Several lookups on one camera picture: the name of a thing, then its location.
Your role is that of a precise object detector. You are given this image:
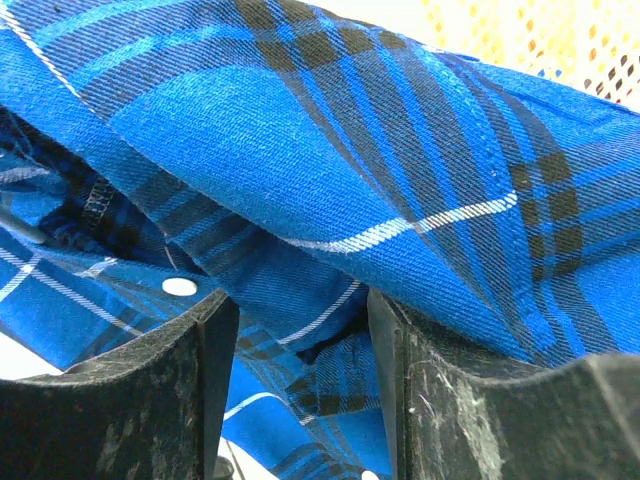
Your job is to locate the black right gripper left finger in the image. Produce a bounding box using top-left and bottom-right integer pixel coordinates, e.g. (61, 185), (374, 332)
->
(1, 291), (239, 479)

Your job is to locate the pink mesh file organizer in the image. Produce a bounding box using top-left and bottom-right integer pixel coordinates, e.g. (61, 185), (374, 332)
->
(422, 0), (639, 110)

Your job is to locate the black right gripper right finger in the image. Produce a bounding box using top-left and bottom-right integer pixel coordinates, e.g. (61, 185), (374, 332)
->
(367, 291), (639, 479)

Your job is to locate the blue plaid shirt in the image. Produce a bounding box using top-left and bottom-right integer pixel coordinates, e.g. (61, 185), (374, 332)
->
(1, 1), (639, 479)

